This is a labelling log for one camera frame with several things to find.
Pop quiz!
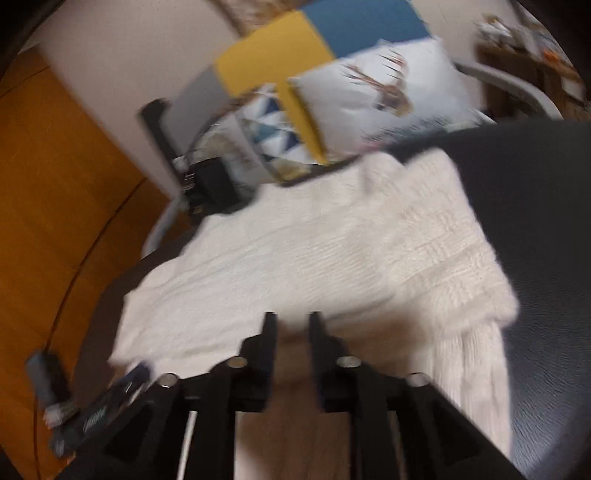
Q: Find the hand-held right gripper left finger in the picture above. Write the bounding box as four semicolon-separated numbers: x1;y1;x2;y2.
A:
55;312;279;480

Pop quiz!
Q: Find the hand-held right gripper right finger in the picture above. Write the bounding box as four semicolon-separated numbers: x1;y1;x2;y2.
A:
308;312;527;480

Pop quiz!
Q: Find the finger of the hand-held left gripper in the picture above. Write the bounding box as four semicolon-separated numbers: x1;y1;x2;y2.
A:
117;362;153;398

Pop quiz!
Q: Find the white knit sweater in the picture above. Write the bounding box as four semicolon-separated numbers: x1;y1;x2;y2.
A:
108;148;520;480

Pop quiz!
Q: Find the black handbag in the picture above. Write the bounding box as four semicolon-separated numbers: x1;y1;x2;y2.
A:
173;157;252;215

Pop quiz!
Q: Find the wooden wardrobe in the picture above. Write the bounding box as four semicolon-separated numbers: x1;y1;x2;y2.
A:
0;46;174;480

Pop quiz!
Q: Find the ram and triangle print pillow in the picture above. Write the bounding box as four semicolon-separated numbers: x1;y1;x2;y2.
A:
185;83;315;185

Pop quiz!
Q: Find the deer print white pillow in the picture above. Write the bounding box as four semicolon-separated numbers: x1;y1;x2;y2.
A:
288;37;483;164

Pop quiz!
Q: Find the grey yellow blue sofa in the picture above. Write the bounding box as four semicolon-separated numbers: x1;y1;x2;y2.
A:
141;0;561;259

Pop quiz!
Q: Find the beige patterned curtain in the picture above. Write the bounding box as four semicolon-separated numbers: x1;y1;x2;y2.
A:
212;0;305;38

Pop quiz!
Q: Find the wooden shelf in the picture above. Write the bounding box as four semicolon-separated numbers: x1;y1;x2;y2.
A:
475;14;591;121

